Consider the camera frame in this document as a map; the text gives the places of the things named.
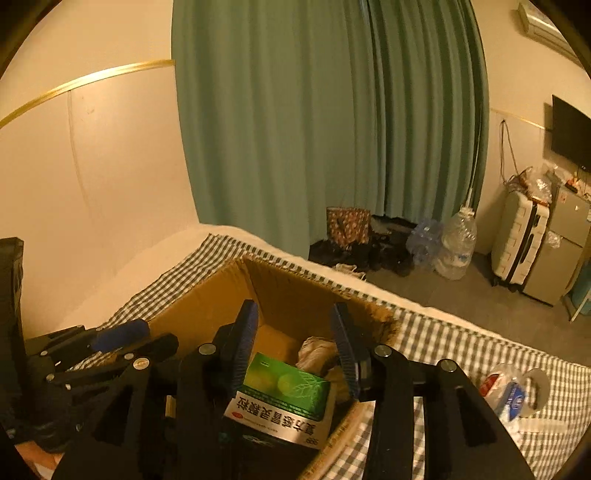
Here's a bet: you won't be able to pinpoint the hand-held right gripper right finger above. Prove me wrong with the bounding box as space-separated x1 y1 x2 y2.
329 302 536 480

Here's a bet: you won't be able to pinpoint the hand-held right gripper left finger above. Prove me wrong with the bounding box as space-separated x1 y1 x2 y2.
53 299 260 480

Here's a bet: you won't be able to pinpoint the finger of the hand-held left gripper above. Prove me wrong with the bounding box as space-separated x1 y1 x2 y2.
46 335 180 393
25 320 151 365

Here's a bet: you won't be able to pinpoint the brown cardboard box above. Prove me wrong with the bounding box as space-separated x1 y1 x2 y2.
99 256 400 480

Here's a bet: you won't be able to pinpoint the green and white medicine box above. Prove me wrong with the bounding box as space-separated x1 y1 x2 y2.
224 352 337 450

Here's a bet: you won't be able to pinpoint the white tape roll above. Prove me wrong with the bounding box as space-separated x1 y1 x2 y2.
517 367 551 418

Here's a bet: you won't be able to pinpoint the crumpled white tissue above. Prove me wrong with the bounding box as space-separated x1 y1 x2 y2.
295 337 342 374

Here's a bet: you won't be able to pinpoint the pile of dark shoes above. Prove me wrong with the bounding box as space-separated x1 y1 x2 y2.
308 217 416 278

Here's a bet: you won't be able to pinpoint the floral gift bag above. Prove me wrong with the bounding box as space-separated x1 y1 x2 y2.
326 207 371 245

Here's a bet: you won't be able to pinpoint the pile of crushed plastic bottles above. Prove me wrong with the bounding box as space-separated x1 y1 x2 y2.
406 219 446 268

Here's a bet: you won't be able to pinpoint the large clear water jug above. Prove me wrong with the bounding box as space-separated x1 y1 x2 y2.
434 208 477 281

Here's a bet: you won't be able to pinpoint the blue and white plastic bag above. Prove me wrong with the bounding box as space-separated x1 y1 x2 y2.
480 364 529 423

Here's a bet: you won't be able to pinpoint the white hard-shell suitcase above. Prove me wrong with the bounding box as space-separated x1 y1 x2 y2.
490 188 551 291

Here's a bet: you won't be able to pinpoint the teal window curtain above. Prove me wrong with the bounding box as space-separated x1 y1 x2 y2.
172 0 490 259

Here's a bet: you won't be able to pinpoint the grey mini fridge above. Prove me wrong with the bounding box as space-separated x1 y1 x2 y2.
524 180 591 306

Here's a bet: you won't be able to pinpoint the clear plastic bags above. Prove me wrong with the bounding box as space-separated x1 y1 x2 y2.
522 164 561 206

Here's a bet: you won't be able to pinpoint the white air conditioner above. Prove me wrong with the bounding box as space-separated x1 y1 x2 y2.
517 0 578 58

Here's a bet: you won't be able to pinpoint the black wall television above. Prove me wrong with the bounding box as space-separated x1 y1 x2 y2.
551 95 591 171

